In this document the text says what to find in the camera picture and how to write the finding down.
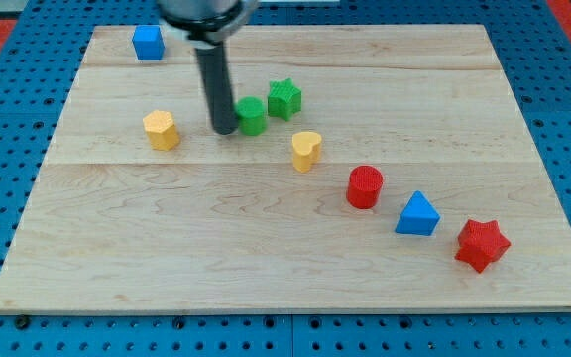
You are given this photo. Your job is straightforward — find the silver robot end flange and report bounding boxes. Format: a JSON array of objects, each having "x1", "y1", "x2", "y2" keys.
[{"x1": 156, "y1": 0, "x2": 259, "y2": 44}]

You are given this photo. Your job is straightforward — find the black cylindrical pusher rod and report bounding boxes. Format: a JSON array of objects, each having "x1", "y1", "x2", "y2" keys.
[{"x1": 195, "y1": 44, "x2": 238, "y2": 135}]

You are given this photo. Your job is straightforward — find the yellow heart block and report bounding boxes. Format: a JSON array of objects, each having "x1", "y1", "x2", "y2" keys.
[{"x1": 291, "y1": 131, "x2": 322, "y2": 173}]

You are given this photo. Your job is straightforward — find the blue cube block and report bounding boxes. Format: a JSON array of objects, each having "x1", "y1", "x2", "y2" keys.
[{"x1": 132, "y1": 25, "x2": 165, "y2": 60}]

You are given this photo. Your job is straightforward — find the green cylinder block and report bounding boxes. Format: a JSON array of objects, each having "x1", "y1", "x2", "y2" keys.
[{"x1": 235, "y1": 96, "x2": 267, "y2": 136}]

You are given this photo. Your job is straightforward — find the green star block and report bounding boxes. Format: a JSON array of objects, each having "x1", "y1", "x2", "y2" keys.
[{"x1": 268, "y1": 78, "x2": 302, "y2": 121}]

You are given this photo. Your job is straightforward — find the yellow hexagon block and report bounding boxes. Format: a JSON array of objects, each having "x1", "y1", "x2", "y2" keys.
[{"x1": 143, "y1": 110, "x2": 180, "y2": 151}]

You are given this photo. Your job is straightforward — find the wooden board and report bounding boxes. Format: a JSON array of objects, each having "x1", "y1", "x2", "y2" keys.
[{"x1": 0, "y1": 25, "x2": 571, "y2": 316}]

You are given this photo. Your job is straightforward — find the red cylinder block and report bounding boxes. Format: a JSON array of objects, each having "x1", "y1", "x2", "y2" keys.
[{"x1": 346, "y1": 165, "x2": 384, "y2": 209}]

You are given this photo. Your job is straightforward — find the blue triangle block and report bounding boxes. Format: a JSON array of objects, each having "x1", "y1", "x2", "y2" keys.
[{"x1": 395, "y1": 190, "x2": 440, "y2": 236}]

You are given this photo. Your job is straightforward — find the red star block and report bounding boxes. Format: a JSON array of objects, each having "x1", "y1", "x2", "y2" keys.
[{"x1": 455, "y1": 219, "x2": 512, "y2": 274}]

